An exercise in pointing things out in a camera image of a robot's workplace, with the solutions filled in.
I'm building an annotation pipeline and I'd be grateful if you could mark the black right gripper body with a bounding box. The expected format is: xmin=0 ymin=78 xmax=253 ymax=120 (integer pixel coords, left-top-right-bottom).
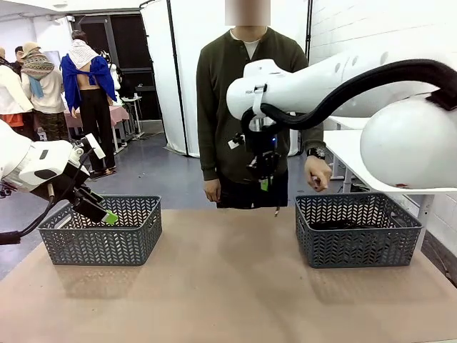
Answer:
xmin=246 ymin=151 xmax=281 ymax=180

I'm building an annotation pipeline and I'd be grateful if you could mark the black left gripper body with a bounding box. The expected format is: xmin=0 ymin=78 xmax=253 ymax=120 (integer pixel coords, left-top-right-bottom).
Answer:
xmin=48 ymin=164 xmax=90 ymax=207

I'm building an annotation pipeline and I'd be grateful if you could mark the person's right forearm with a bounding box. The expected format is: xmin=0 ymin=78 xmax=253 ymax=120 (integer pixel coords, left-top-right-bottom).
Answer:
xmin=198 ymin=117 xmax=221 ymax=182

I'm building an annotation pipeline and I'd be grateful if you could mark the person's left forearm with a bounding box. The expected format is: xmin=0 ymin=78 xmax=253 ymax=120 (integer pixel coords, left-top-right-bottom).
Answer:
xmin=301 ymin=121 xmax=326 ymax=153

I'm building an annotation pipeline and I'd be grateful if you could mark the person's left hand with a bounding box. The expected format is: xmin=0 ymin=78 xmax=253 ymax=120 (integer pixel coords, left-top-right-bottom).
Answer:
xmin=304 ymin=156 xmax=332 ymax=193

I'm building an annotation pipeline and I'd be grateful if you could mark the person's right hand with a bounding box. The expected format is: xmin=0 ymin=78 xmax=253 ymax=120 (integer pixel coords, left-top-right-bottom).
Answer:
xmin=204 ymin=178 xmax=222 ymax=203

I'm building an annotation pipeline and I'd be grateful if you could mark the grey plastic mesh basket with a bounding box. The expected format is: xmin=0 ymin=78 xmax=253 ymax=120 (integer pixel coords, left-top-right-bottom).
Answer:
xmin=37 ymin=194 xmax=163 ymax=267
xmin=295 ymin=192 xmax=423 ymax=269

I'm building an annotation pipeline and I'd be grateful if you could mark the table with pink cloth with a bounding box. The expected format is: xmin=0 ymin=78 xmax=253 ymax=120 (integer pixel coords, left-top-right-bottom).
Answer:
xmin=64 ymin=105 xmax=130 ymax=154

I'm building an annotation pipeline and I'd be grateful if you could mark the person in green sweater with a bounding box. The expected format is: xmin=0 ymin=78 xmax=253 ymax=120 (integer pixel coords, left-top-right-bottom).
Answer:
xmin=196 ymin=26 xmax=326 ymax=209

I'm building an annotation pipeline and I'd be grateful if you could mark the long white table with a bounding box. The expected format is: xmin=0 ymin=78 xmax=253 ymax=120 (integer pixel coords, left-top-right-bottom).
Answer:
xmin=326 ymin=116 xmax=374 ymax=131

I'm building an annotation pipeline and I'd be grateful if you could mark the mannequin with patterned scarf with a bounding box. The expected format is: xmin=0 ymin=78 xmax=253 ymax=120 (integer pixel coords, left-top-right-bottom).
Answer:
xmin=20 ymin=41 xmax=71 ymax=143

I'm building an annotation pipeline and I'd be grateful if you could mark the small white desk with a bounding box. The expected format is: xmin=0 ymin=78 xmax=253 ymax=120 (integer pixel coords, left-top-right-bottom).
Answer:
xmin=119 ymin=95 xmax=146 ymax=140

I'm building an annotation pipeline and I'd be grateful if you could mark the mannequin with white coat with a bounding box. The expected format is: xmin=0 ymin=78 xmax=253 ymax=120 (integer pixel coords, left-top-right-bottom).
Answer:
xmin=0 ymin=46 xmax=35 ymax=140

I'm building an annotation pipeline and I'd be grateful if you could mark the mannequin with blue jacket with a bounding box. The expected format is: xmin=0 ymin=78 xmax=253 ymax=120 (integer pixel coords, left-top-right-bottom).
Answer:
xmin=59 ymin=30 xmax=119 ymax=177

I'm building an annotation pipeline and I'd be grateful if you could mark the white dress form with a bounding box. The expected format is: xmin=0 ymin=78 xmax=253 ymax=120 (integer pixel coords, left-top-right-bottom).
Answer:
xmin=105 ymin=49 xmax=124 ymax=104

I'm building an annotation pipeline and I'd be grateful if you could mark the background person dark hair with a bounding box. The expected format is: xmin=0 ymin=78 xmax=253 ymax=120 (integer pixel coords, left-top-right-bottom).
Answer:
xmin=13 ymin=45 xmax=25 ymax=74

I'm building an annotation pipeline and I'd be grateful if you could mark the narrow white backdrop panel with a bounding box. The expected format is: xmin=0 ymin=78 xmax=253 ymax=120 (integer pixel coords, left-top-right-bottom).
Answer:
xmin=139 ymin=0 xmax=190 ymax=157

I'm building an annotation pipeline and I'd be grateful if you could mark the black backdrop stand pole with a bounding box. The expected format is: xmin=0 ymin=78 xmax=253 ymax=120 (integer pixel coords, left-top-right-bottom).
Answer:
xmin=305 ymin=0 xmax=314 ymax=67

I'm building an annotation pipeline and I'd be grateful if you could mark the black mesh double door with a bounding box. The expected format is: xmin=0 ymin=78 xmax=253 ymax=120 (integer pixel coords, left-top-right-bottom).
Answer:
xmin=71 ymin=14 xmax=162 ymax=124

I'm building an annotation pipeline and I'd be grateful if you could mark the wide white backdrop panel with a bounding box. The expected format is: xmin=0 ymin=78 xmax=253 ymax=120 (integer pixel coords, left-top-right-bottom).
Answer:
xmin=167 ymin=0 xmax=312 ymax=158

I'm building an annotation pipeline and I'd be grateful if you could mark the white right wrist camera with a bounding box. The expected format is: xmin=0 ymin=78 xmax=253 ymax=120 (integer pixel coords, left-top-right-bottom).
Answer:
xmin=228 ymin=132 xmax=247 ymax=150

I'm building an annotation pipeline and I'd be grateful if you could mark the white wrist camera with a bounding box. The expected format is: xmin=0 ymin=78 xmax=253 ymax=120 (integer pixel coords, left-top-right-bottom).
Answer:
xmin=73 ymin=134 xmax=106 ymax=161
xmin=228 ymin=132 xmax=247 ymax=150

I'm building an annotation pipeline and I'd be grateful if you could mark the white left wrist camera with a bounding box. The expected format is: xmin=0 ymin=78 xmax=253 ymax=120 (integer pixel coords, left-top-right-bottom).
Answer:
xmin=73 ymin=134 xmax=106 ymax=161

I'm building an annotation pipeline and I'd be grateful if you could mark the black braided cable sleeve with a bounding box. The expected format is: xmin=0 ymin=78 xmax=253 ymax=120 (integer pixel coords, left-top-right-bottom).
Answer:
xmin=241 ymin=59 xmax=457 ymax=144

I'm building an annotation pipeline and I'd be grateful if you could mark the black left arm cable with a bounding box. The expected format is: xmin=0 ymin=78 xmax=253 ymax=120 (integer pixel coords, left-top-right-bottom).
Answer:
xmin=0 ymin=148 xmax=90 ymax=246

